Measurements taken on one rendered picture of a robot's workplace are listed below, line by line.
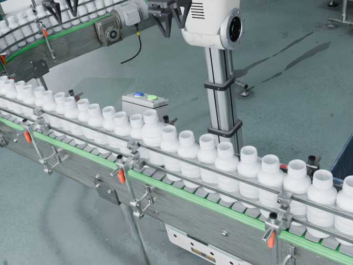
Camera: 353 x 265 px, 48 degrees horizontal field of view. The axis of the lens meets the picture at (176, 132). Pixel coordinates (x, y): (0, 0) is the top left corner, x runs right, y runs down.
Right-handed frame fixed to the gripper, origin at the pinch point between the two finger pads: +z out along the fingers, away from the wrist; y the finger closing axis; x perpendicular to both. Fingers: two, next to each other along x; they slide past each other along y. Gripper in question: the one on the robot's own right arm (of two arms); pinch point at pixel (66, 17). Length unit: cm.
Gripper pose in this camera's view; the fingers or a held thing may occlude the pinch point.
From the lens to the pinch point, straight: 141.1
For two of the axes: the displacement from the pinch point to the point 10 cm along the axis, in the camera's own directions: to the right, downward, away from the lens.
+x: 7.9, 2.4, -5.6
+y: -5.9, 5.4, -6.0
